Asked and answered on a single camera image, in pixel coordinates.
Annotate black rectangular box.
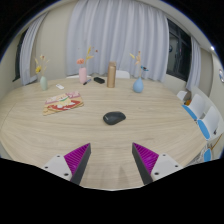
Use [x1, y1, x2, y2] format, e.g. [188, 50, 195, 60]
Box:
[93, 76, 106, 84]

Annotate pink vase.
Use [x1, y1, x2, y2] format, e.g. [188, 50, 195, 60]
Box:
[78, 67, 88, 85]

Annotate black computer mouse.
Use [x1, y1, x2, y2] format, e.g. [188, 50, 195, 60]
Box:
[102, 111, 127, 126]

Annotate dark window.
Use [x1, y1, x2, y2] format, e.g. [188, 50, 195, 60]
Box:
[165, 18, 193, 83]
[12, 28, 28, 83]

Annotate wide white curtain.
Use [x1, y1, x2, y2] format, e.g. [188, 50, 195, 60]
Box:
[65, 0, 170, 83]

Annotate narrow white curtain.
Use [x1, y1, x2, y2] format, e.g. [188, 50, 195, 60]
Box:
[19, 12, 48, 86]
[185, 35, 202, 92]

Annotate gold drink bottle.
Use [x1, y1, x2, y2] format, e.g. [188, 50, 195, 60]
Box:
[106, 61, 117, 89]

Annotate white chair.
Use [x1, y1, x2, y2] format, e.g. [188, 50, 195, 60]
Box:
[115, 69, 131, 80]
[65, 74, 92, 80]

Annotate blue and white chairs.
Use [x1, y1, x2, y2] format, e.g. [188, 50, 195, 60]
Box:
[176, 85, 224, 164]

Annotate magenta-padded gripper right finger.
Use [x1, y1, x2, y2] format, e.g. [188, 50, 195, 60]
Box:
[131, 142, 184, 186]

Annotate pink and yellow dried flowers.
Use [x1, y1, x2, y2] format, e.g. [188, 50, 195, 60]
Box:
[76, 45, 99, 69]

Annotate beige and blue dried flowers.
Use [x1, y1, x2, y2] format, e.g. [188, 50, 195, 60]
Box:
[129, 50, 150, 79]

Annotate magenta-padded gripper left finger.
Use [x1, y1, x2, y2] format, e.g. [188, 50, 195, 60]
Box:
[42, 142, 92, 186]

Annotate blue vase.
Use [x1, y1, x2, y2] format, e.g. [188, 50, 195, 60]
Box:
[132, 77, 145, 94]

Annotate cartoon print mouse pad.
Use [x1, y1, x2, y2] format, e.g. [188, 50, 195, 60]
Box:
[42, 90, 85, 117]

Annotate pale green vase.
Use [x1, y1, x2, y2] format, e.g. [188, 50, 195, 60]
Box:
[39, 75, 49, 92]

